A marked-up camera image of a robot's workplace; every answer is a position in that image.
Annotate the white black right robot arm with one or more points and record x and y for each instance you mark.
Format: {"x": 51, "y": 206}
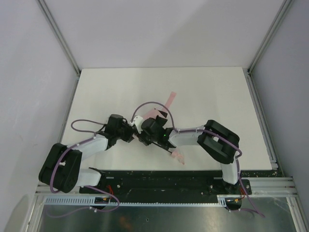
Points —
{"x": 219, "y": 142}

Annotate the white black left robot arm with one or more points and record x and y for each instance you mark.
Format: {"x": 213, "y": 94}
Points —
{"x": 62, "y": 170}

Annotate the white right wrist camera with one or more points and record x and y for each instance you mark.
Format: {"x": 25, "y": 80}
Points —
{"x": 137, "y": 122}

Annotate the aluminium corner post left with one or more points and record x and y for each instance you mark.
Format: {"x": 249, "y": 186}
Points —
{"x": 58, "y": 35}

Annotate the aluminium corner post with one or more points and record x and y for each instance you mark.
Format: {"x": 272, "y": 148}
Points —
{"x": 58, "y": 35}
{"x": 270, "y": 34}

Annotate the aluminium corner post right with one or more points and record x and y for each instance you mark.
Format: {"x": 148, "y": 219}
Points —
{"x": 270, "y": 34}

